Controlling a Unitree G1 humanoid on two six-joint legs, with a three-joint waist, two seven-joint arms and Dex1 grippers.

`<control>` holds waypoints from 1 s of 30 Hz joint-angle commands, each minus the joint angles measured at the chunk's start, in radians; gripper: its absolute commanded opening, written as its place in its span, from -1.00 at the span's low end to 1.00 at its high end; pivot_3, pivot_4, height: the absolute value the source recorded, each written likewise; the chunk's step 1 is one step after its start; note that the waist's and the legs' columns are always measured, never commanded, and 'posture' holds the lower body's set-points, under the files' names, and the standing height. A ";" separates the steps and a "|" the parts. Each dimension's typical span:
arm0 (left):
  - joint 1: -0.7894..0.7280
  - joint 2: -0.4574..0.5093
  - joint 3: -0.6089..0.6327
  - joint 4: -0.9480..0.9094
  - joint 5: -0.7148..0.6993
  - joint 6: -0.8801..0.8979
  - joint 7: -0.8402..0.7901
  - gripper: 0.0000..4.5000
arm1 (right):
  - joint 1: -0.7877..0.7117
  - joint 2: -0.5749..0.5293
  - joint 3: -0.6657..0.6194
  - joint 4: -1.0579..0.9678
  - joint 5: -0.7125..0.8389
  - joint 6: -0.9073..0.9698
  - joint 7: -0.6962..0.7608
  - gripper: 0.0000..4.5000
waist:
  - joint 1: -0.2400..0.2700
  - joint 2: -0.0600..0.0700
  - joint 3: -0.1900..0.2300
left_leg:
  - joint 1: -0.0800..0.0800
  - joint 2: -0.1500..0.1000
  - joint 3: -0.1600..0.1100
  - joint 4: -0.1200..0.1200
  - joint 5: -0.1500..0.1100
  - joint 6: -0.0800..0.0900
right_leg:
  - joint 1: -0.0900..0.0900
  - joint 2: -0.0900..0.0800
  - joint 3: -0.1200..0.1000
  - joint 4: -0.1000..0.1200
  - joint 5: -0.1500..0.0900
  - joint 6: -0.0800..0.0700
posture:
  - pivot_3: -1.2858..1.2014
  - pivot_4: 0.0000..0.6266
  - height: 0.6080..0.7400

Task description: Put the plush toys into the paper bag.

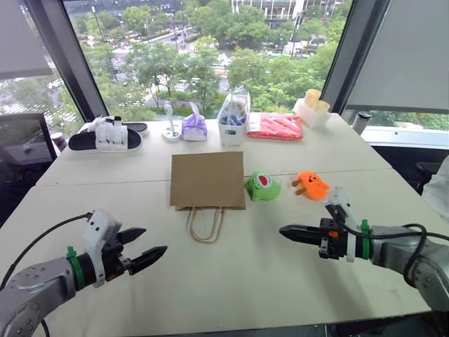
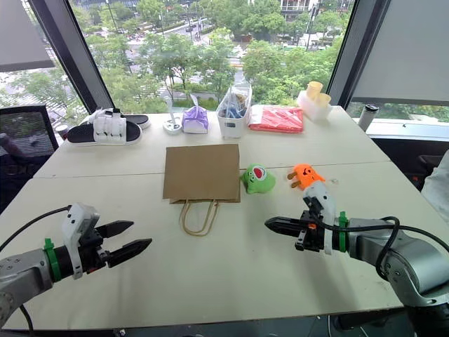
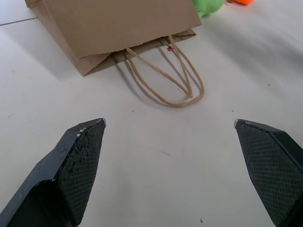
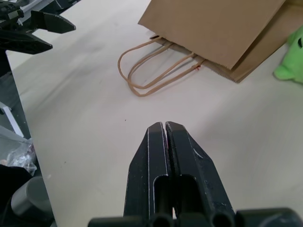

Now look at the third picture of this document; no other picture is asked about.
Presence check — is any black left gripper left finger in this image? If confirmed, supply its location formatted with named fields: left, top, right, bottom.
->
left=0, top=118, right=107, bottom=227

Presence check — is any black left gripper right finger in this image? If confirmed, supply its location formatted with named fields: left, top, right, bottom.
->
left=234, top=118, right=303, bottom=227

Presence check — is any brown paper bag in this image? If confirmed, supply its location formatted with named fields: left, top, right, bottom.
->
left=24, top=0, right=205, bottom=109

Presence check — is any orange toy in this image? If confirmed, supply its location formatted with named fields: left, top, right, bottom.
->
left=225, top=0, right=256, bottom=6

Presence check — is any green plush toy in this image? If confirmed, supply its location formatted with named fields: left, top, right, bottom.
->
left=192, top=0, right=225, bottom=19

